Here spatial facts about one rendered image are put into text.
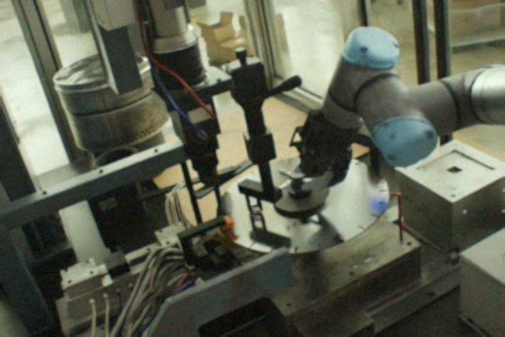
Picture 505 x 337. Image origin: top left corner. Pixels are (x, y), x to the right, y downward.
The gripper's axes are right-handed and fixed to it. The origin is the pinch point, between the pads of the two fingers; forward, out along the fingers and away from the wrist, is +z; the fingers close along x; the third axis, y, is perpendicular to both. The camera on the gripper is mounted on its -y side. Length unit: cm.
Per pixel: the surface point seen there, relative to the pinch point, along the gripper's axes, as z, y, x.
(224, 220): 4.5, 18.1, 1.0
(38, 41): 44, 45, -96
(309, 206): 2.1, 2.7, 3.1
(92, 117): 37, 34, -55
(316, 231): 0.1, 4.4, 9.1
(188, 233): 5.4, 24.7, 1.8
